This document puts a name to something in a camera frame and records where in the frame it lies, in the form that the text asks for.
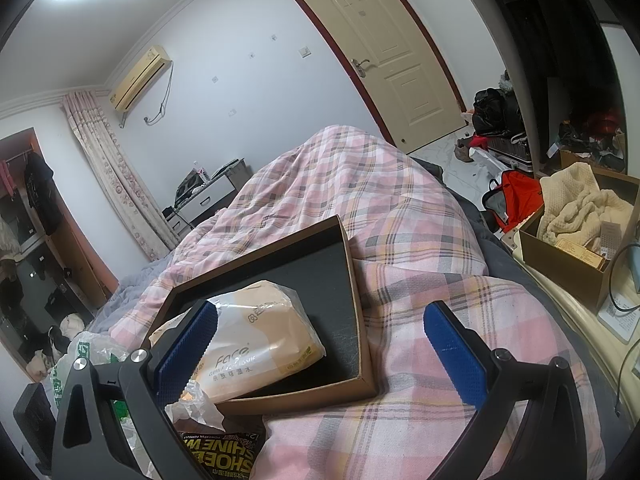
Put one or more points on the floral beige curtain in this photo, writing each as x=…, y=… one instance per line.
x=120, y=185

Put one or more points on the beige tissue pack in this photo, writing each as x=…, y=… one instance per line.
x=270, y=330

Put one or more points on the black bag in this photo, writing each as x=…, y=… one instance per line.
x=492, y=110

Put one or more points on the pile of clothes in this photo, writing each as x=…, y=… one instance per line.
x=590, y=130

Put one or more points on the black and yellow wipes packet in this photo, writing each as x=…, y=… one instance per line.
x=220, y=457

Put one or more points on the silver suitcase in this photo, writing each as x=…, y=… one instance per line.
x=510, y=152

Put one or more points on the black and white cloth bundle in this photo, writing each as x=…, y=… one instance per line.
x=52, y=342

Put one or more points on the cream knitted blanket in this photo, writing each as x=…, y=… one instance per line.
x=575, y=200

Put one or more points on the red bag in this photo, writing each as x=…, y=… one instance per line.
x=520, y=192

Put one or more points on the white nightstand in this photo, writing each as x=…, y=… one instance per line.
x=210, y=201

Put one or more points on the crumpled white plastic bag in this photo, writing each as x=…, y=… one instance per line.
x=195, y=408

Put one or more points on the green printed plastic bag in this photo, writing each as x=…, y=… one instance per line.
x=82, y=355

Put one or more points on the white light switch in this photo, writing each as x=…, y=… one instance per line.
x=304, y=52

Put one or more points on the black flat box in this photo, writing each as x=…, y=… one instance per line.
x=32, y=415

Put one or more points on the cream bedside cabinet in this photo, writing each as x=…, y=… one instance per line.
x=590, y=360

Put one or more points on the cream door with red frame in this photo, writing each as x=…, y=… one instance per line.
x=390, y=60

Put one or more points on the grey duvet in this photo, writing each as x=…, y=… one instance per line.
x=135, y=280

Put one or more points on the black hanging jacket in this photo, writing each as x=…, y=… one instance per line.
x=42, y=195

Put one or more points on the white printed paper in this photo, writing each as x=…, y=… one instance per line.
x=620, y=317

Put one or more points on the shallow brown cardboard box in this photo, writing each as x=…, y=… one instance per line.
x=330, y=290

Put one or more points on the large open cardboard carton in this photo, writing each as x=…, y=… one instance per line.
x=560, y=265

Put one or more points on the sliding door wardrobe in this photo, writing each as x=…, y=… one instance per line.
x=620, y=60

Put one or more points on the pink hanging garment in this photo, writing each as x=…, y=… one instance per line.
x=7, y=177

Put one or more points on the dark grey bed sheet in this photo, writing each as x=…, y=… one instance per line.
x=470, y=220

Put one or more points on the pink plaid duvet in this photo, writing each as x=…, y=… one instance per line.
x=400, y=210

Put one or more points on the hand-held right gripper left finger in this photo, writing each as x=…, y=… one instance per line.
x=185, y=355

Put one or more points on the cream air conditioner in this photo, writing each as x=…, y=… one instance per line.
x=137, y=77

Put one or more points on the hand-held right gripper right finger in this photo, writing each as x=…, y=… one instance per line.
x=457, y=360

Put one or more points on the open wooden wardrobe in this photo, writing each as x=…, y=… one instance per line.
x=80, y=255

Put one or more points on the black hanging coats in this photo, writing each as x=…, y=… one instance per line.
x=555, y=10

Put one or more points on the brown shoe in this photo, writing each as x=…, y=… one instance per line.
x=462, y=151

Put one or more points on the black tabletop appliance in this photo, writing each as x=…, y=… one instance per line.
x=192, y=182

